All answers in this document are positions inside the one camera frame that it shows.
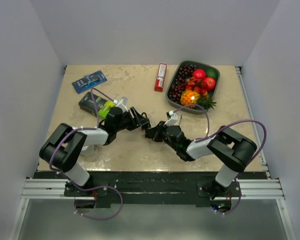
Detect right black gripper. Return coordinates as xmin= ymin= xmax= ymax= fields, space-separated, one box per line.
xmin=147 ymin=120 xmax=179 ymax=151

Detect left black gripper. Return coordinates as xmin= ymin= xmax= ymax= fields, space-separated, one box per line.
xmin=115 ymin=108 xmax=150 ymax=133

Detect black padlock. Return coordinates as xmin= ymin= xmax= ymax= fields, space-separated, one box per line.
xmin=140 ymin=112 xmax=150 ymax=128

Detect brass padlock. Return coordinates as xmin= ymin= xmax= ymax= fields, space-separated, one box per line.
xmin=176 ymin=112 xmax=182 ymax=125

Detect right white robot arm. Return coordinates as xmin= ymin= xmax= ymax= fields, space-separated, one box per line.
xmin=145 ymin=121 xmax=257 ymax=197

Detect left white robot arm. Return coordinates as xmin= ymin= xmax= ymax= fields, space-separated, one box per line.
xmin=39 ymin=107 xmax=150 ymax=196

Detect red rectangular box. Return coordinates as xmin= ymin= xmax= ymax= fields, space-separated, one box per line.
xmin=154 ymin=63 xmax=167 ymax=92

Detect orange toy pineapple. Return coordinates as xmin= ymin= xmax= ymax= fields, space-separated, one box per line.
xmin=180 ymin=89 xmax=217 ymax=110

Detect white tape roll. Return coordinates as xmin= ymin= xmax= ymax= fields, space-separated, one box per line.
xmin=80 ymin=145 xmax=98 ymax=157

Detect green black product box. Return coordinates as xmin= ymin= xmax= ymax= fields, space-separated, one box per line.
xmin=78 ymin=92 xmax=114 ymax=119

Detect grey fruit tray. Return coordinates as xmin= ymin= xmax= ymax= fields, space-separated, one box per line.
xmin=166 ymin=60 xmax=220 ymax=115

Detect red leafy fruit cluster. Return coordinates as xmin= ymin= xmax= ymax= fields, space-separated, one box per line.
xmin=185 ymin=77 xmax=208 ymax=98

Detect dark red grapes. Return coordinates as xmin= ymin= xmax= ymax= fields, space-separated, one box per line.
xmin=167 ymin=63 xmax=197 ymax=104

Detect blue blister pack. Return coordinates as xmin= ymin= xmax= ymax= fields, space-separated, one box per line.
xmin=72 ymin=70 xmax=107 ymax=94

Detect red apple upper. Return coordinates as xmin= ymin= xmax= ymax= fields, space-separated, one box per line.
xmin=192 ymin=69 xmax=206 ymax=80

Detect red apple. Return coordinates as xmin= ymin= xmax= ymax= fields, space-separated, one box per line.
xmin=203 ymin=77 xmax=216 ymax=92
xmin=192 ymin=69 xmax=206 ymax=80

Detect red apple lower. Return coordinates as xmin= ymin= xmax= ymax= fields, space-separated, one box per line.
xmin=203 ymin=77 xmax=216 ymax=92

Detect green lime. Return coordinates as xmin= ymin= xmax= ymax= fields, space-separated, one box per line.
xmin=205 ymin=69 xmax=218 ymax=80

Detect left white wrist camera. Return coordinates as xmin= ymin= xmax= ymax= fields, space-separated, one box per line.
xmin=113 ymin=97 xmax=128 ymax=112

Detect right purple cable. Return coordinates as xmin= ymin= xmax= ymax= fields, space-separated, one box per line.
xmin=172 ymin=104 xmax=267 ymax=216

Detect purple cable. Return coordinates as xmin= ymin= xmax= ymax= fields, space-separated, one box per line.
xmin=49 ymin=87 xmax=123 ymax=221
xmin=172 ymin=104 xmax=267 ymax=216

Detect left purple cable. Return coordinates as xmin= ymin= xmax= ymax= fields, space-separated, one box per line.
xmin=49 ymin=87 xmax=123 ymax=221

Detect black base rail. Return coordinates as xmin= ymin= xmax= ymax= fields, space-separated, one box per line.
xmin=22 ymin=170 xmax=285 ymax=208

